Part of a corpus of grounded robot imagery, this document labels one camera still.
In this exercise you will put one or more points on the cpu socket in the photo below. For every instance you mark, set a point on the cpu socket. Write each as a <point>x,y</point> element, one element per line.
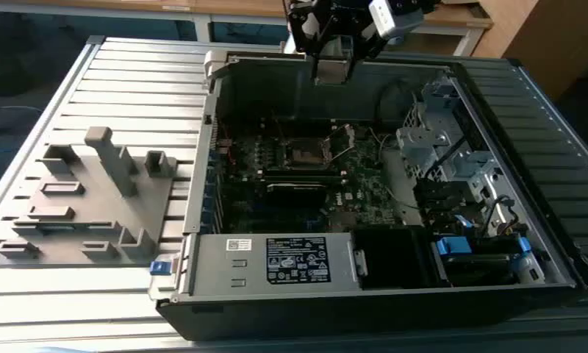
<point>306,152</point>

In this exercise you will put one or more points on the blue case side latch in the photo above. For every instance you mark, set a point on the blue case side latch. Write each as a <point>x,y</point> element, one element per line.
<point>158,268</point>

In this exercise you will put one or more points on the finned chipset heatsink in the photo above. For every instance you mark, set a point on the finned chipset heatsink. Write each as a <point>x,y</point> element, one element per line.
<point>343,219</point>

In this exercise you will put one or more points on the black hard disk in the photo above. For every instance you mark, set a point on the black hard disk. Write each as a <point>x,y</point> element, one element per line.
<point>475,268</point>

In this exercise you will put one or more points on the grey parts rack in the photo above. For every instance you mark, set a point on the grey parts rack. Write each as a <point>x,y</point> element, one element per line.
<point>108,220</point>

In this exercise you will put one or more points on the black pc case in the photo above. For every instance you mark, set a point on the black pc case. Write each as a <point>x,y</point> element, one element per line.
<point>323,320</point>

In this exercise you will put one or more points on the green ram stick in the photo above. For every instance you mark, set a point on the green ram stick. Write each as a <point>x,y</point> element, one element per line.
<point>61,227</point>

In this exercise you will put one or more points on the wooden desk white frame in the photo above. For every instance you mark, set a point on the wooden desk white frame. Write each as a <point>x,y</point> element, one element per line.
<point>460,20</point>

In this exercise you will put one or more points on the silver cpu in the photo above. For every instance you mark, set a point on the silver cpu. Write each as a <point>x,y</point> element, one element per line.
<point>334,71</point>

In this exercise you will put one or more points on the green motherboard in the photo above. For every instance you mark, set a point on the green motherboard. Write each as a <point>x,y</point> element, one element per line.
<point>372,184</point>

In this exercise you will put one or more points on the white barcode label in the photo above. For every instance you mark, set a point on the white barcode label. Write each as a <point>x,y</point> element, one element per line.
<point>239,245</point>

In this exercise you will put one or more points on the black rating label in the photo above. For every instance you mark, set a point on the black rating label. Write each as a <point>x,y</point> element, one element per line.
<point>296,259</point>

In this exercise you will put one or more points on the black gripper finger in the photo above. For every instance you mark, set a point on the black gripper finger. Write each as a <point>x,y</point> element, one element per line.
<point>352,66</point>
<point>315,70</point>

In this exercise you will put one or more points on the black plastic air shroud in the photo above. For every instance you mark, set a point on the black plastic air shroud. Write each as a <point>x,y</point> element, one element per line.
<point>387,257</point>

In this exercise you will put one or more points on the silver power supply unit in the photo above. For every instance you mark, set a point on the silver power supply unit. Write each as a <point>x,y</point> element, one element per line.
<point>211,257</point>

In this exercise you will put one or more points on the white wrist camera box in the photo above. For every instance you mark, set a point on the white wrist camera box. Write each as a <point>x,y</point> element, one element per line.
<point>396,18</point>

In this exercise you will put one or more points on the silver metal drive cage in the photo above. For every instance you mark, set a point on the silver metal drive cage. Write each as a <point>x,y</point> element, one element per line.
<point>419,141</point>

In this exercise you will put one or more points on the wooden cabinet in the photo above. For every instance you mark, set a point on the wooden cabinet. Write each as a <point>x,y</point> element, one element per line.
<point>554,36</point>

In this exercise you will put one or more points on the blue plastic drive latch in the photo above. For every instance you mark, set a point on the blue plastic drive latch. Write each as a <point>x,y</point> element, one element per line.
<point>454,244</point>
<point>523,244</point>

